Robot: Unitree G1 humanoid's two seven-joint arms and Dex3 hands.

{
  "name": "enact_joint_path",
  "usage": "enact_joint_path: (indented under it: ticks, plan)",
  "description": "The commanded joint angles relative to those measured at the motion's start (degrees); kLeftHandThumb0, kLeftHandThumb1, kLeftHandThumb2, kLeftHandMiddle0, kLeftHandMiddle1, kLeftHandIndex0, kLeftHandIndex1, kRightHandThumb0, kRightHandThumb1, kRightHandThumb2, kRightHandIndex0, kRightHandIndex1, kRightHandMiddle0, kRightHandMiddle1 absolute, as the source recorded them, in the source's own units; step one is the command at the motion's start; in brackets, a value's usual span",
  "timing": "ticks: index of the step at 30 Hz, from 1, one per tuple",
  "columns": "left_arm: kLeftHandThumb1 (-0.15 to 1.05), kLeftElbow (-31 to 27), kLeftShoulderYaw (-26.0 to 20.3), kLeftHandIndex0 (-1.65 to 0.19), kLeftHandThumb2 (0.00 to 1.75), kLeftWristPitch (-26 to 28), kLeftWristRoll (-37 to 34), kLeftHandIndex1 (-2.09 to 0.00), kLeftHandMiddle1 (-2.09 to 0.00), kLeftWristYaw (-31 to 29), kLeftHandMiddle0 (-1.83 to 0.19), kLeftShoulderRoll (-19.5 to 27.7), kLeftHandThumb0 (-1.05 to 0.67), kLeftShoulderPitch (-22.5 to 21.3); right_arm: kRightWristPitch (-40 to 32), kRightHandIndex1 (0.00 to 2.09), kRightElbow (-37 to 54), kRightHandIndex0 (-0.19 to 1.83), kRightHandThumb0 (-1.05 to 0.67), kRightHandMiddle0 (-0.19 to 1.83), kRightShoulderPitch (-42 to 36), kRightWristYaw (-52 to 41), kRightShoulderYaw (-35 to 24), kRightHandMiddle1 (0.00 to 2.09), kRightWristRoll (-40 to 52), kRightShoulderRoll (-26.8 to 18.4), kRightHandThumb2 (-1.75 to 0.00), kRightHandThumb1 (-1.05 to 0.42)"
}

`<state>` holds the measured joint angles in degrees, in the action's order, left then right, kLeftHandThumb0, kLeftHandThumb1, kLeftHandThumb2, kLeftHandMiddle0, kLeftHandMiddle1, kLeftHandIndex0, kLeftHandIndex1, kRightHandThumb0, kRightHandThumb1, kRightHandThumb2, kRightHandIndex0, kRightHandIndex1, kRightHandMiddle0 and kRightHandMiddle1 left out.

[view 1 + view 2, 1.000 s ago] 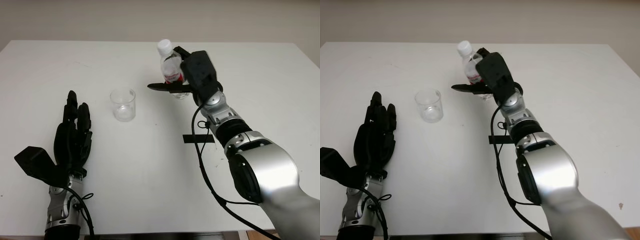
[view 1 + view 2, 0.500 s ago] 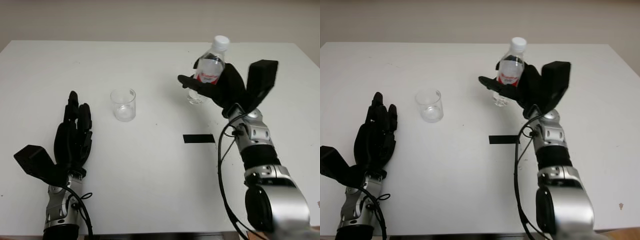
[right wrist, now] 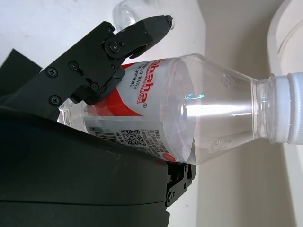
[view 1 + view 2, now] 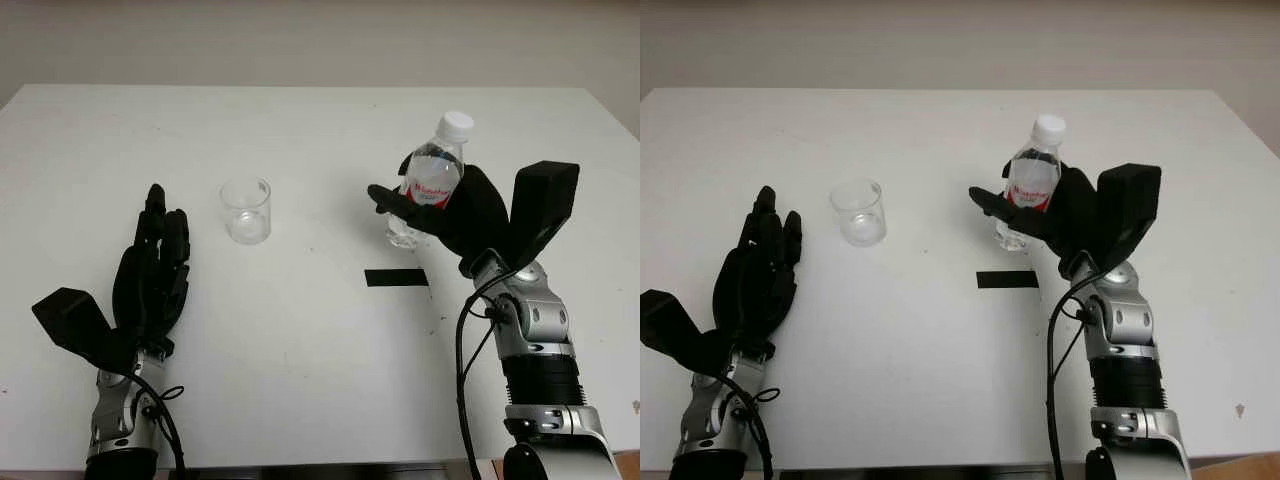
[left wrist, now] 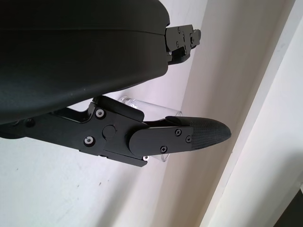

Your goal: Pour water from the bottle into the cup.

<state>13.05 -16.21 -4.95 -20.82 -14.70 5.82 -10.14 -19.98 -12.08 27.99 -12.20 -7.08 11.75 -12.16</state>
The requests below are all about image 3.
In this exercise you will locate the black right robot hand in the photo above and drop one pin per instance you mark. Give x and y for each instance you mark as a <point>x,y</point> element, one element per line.
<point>71,177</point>

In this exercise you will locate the clear water bottle red label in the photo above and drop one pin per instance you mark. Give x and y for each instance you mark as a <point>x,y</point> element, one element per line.
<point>201,111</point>

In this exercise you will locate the clear plastic cup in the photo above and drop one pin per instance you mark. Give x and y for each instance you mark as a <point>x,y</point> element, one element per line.
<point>125,14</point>

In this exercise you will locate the white curved fixture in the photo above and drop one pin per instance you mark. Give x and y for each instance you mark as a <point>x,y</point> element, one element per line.
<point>287,37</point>

